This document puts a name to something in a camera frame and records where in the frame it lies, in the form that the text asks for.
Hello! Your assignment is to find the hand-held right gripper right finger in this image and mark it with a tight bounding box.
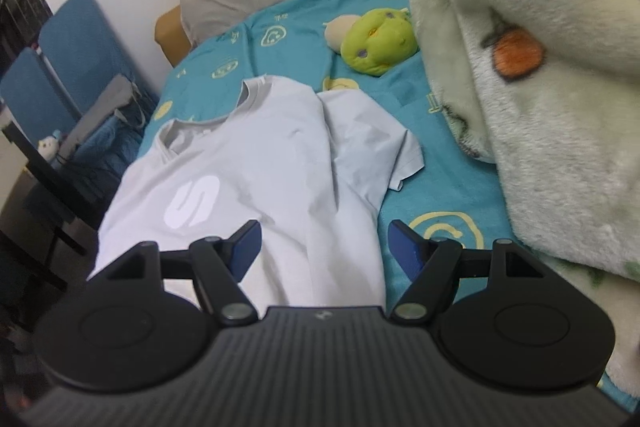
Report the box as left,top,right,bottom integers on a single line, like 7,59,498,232
387,219,546,324

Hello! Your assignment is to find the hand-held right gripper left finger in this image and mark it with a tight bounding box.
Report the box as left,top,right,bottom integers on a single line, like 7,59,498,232
87,221,263,326

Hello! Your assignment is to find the white t-shirt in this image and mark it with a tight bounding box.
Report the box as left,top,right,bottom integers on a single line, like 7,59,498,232
87,76,426,308

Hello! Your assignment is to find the teal printed bed sheet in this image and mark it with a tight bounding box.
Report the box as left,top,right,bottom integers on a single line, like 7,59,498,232
136,0,640,413

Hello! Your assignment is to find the grey cloth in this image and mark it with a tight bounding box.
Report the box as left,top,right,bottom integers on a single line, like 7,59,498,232
57,73,146,158

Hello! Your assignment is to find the black table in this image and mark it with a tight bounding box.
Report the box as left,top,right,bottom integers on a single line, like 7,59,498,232
0,127,121,288

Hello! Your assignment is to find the pale green fleece blanket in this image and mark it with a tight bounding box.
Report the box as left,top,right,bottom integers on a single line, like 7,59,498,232
385,0,640,400

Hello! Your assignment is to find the green plush toy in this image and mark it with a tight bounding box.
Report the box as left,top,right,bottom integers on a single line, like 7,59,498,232
340,8,420,78

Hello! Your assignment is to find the small white plush toy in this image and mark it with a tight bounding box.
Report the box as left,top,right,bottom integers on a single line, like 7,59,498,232
37,131,66,162

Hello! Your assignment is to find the brown bed headboard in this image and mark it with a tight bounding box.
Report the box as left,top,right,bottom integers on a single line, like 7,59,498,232
154,4,193,68

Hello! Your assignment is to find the beige plush toy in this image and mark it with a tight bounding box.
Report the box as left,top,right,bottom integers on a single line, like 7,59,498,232
324,14,362,54

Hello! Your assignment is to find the large blue folding chair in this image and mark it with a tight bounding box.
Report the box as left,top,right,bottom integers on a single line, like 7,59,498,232
39,0,161,122

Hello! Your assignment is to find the small blue folding chair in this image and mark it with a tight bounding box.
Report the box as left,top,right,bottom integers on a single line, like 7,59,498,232
0,48,81,142

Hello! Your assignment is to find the dark window grille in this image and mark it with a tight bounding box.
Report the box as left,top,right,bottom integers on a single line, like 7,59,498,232
0,0,53,72

